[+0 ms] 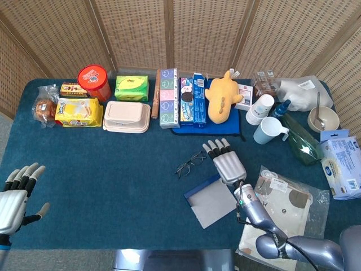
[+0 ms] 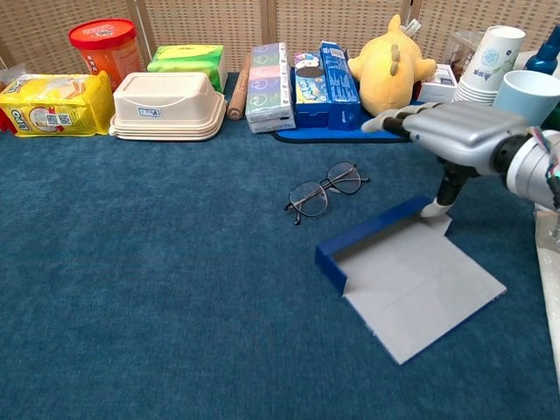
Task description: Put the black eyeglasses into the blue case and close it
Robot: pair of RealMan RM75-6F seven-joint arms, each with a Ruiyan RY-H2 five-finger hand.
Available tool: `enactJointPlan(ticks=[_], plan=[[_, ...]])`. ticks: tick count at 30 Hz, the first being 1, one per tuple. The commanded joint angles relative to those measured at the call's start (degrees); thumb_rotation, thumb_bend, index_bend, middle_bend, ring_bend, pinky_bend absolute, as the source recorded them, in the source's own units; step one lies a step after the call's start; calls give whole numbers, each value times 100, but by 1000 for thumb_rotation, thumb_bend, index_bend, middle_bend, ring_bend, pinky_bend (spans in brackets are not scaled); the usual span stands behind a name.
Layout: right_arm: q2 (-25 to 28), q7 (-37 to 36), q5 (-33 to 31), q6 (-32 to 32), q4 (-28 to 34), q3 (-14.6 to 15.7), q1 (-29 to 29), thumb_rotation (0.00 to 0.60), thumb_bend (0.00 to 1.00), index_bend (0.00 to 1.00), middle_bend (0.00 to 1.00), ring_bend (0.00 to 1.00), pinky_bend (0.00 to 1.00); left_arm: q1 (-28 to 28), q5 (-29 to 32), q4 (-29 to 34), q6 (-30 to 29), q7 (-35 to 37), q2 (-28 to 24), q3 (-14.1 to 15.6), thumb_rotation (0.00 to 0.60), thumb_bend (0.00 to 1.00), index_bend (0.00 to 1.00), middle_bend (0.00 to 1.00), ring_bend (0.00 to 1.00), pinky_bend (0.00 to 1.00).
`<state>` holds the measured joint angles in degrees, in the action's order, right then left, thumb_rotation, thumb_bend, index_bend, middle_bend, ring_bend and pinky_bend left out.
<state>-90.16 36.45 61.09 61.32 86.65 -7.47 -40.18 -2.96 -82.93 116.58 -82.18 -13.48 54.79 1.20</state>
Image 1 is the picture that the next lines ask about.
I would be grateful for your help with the dark blue bottle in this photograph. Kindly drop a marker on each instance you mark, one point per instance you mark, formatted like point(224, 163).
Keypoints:
point(282, 108)

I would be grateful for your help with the yellow plush toy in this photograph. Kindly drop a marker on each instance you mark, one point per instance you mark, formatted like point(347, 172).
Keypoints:
point(222, 96)

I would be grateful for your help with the wicker folding screen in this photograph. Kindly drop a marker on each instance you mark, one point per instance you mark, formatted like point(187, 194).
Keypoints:
point(197, 28)

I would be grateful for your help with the wooden rolling pin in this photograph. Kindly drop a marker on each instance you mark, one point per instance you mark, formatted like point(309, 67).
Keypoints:
point(155, 96)

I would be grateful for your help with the white garment in clear bag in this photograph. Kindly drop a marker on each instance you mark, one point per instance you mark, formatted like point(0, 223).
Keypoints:
point(296, 209)

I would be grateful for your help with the beige bowl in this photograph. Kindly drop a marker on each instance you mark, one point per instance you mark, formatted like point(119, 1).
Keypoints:
point(330, 118)

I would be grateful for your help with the stack of white paper cups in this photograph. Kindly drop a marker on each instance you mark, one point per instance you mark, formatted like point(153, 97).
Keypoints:
point(259, 108)

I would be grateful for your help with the dark robot base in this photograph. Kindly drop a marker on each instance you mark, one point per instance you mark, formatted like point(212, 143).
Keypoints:
point(169, 259)

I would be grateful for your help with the white blue wet wipes pack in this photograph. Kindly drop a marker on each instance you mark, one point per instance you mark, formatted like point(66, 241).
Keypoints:
point(341, 166)

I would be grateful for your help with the blue sandwich cookie box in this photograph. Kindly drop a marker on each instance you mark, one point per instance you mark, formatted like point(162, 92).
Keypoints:
point(186, 98)

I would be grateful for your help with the bread in clear bag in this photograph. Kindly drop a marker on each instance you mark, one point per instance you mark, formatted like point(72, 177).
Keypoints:
point(45, 108)

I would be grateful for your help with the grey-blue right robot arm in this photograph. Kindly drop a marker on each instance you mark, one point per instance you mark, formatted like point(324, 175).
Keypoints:
point(253, 209)

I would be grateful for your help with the small white box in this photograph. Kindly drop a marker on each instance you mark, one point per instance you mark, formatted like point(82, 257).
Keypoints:
point(246, 97)

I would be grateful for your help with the blue cloth mat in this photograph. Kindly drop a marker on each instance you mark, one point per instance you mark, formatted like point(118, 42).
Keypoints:
point(220, 128)

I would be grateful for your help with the yellow biscuit pack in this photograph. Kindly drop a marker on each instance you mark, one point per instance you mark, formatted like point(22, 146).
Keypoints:
point(79, 113)

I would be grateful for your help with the pastel pocket tissue multipack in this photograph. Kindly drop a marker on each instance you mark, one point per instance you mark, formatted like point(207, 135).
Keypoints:
point(169, 98)

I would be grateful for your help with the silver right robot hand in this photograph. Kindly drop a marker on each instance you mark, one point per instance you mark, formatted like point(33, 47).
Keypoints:
point(228, 166)

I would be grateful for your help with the light blue mug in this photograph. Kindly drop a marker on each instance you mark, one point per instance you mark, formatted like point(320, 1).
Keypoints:
point(266, 130)

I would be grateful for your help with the thin-framed eyeglasses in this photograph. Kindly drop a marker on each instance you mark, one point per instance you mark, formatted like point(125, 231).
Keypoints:
point(191, 162)

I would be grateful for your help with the metal spoon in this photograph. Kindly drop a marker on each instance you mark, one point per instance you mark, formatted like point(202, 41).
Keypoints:
point(318, 107)

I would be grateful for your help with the dark blue long carton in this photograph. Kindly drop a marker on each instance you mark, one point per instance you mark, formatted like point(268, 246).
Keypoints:
point(199, 104)

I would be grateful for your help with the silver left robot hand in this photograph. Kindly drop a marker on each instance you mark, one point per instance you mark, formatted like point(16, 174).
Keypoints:
point(11, 209)

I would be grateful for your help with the orange tub with red lid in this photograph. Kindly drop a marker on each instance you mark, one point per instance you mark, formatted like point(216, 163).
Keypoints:
point(93, 76)

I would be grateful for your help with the small red brown snack box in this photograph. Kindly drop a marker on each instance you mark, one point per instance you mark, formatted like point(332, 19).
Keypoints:
point(73, 89)

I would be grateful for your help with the blue glasses case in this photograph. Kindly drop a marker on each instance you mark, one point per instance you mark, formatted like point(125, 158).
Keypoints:
point(211, 203)

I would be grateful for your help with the white plastic bag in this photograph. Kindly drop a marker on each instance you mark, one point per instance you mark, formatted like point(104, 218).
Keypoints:
point(299, 90)

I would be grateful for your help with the beige lunch box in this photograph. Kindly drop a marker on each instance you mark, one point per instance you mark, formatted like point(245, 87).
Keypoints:
point(127, 115)

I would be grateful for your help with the green tissue pack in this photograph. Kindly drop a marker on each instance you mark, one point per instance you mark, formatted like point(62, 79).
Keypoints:
point(131, 87)

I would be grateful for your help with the light blue carton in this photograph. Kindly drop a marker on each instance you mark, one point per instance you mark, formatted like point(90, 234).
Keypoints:
point(335, 135)

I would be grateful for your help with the green glass bottle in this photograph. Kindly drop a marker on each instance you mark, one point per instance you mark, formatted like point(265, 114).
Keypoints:
point(301, 141)

